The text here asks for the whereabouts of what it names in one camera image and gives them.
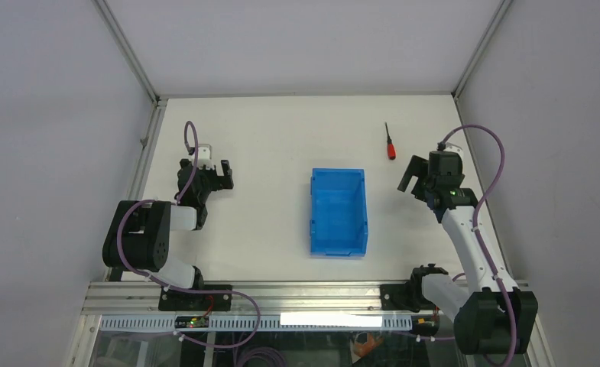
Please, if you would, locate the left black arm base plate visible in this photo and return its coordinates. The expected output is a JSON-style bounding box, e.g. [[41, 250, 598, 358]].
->
[[157, 284, 232, 312]]

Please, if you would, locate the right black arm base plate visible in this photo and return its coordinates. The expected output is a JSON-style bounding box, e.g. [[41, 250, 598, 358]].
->
[[379, 282, 435, 313]]

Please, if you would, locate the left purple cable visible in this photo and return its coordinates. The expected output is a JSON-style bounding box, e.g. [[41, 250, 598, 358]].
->
[[116, 121, 262, 350]]

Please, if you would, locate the aluminium rail frame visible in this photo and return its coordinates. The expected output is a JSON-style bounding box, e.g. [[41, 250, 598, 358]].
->
[[81, 281, 384, 315]]

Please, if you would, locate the orange object under table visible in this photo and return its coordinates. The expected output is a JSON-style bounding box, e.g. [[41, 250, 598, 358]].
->
[[351, 332, 384, 359]]

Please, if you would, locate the blue plastic bin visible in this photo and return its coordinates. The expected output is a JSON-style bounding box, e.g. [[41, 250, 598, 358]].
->
[[310, 168, 368, 258]]

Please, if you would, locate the white slotted cable duct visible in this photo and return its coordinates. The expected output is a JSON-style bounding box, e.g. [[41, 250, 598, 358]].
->
[[100, 312, 433, 333]]

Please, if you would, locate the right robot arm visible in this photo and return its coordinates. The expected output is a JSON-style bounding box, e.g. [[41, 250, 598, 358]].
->
[[396, 151, 538, 356]]

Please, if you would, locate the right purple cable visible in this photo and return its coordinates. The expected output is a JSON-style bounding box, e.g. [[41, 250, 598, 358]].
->
[[436, 124, 518, 367]]

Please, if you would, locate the purple cable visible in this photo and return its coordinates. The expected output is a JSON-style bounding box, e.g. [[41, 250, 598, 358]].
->
[[116, 121, 262, 350], [436, 124, 518, 367]]

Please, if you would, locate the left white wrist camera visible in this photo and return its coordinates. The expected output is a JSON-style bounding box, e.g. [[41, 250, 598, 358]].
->
[[193, 144, 216, 171]]

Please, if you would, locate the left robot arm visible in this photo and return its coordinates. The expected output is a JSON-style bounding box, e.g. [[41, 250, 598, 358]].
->
[[102, 159, 234, 310]]

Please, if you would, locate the red black screwdriver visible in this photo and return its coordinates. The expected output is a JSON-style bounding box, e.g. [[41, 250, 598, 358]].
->
[[384, 122, 397, 161]]

